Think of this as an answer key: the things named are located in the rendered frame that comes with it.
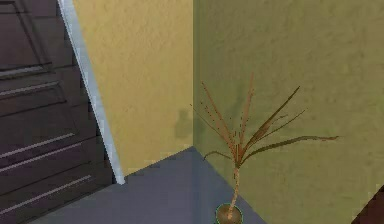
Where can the brown potted house plant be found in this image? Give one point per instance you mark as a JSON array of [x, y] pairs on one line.
[[237, 156]]

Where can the dark brown room door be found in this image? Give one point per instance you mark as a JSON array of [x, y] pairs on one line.
[[43, 126]]

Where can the dark brown furniture corner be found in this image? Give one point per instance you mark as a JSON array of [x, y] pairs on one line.
[[372, 210]]

